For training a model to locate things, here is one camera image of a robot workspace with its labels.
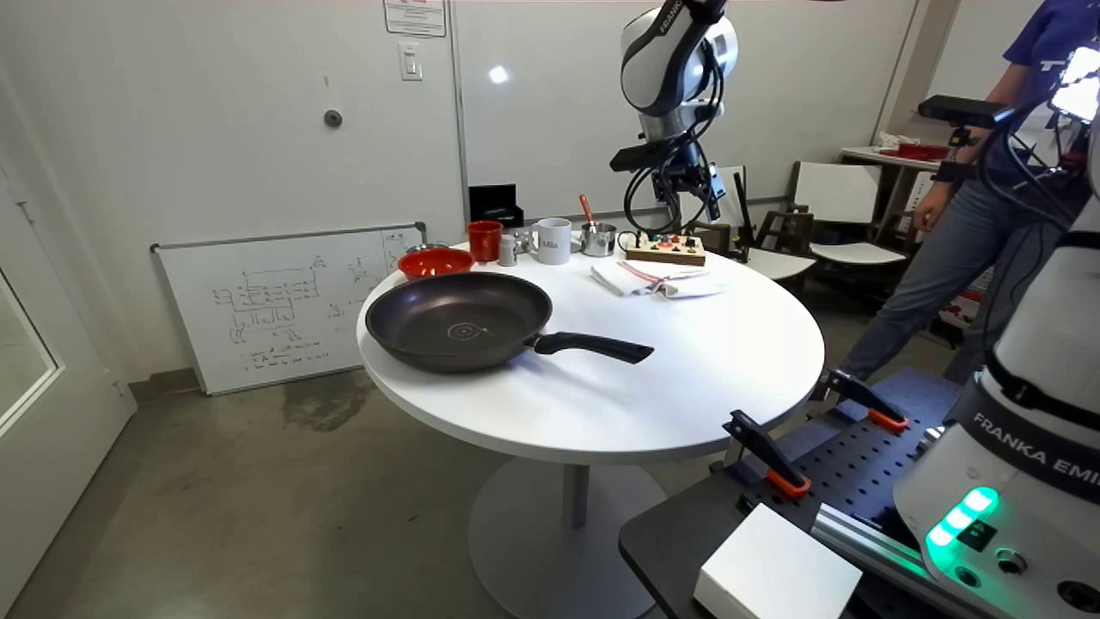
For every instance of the small metal cup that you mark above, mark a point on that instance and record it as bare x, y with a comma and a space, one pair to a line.
514, 246

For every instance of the black robot cart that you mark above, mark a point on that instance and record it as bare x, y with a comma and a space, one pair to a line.
854, 468

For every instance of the steel pot with orange handle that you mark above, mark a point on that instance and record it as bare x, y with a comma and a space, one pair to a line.
597, 238

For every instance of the white round table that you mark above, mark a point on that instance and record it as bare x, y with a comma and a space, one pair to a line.
574, 431

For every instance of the white mug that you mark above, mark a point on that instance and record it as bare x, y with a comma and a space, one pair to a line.
553, 241

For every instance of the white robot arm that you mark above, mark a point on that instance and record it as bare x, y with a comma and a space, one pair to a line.
1005, 505

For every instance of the whiteboard leaning on wall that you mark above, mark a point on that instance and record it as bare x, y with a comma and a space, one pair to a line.
281, 306

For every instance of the wooden toy board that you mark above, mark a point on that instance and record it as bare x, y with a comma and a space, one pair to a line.
676, 249

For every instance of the orange black clamp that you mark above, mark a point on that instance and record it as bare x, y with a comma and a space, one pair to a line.
879, 411
780, 468

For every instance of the white chair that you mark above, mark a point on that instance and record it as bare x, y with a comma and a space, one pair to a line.
830, 218

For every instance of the black frying pan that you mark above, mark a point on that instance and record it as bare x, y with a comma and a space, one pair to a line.
480, 320

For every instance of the white box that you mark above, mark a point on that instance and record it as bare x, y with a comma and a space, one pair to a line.
769, 569

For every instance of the person in blue shirt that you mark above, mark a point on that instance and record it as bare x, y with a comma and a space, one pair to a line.
1003, 223

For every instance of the red cup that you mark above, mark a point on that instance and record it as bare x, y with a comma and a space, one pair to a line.
486, 238

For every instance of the white towel with red stripes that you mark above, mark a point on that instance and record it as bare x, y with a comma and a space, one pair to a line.
634, 281

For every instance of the red bowl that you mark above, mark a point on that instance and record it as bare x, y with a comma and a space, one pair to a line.
435, 264

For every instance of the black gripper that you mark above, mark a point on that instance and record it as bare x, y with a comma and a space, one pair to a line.
680, 170

